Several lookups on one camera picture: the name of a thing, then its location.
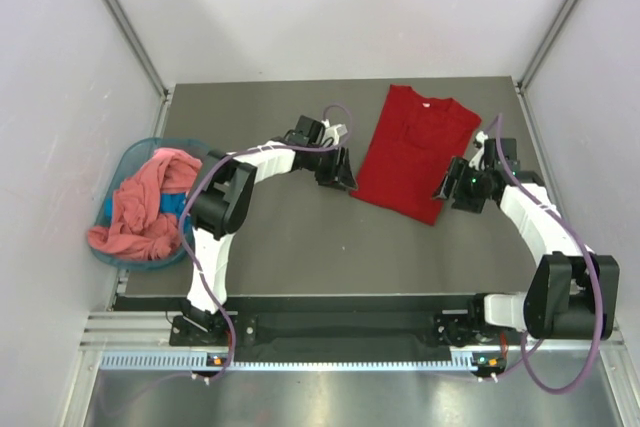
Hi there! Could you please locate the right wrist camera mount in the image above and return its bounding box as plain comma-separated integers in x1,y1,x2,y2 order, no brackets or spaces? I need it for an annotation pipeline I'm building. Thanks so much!
473,131,489,163

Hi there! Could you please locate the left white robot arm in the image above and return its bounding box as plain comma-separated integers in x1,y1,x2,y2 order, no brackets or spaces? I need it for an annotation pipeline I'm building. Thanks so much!
187,116,357,344

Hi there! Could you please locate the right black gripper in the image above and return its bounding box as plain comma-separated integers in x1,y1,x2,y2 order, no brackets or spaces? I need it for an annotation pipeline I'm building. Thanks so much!
432,156,490,213

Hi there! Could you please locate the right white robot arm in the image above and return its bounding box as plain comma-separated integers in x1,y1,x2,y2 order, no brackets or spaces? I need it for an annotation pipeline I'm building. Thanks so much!
434,132,620,343

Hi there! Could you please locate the pink t shirt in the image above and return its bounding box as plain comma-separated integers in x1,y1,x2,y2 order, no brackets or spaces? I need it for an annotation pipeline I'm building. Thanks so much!
88,147,202,261

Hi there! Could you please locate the slotted cable duct rail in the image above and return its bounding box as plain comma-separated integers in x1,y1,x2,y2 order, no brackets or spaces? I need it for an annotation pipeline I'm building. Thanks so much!
100,350,505,373

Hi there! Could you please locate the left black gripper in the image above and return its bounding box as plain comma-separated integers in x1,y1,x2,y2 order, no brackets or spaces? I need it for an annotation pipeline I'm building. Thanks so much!
305,144,356,190

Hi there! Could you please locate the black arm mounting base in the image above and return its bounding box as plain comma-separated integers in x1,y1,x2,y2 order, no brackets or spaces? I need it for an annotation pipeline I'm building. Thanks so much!
169,294,518,361

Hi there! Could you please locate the red t shirt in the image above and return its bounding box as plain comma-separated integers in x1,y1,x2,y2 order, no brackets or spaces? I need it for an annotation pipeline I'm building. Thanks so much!
351,84,482,226

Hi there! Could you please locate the teal mesh laundry basket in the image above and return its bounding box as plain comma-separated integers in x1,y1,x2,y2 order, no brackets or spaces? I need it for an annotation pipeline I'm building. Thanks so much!
89,137,210,271

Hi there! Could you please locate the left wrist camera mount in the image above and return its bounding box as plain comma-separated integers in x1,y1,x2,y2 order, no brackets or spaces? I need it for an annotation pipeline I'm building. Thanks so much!
322,119,348,145

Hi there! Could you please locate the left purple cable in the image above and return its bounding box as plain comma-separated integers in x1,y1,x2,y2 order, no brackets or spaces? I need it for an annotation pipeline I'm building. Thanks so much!
178,104,355,381

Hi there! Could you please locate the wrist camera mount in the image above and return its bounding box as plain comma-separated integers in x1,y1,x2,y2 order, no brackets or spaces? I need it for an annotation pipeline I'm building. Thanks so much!
322,119,348,145
473,131,489,163

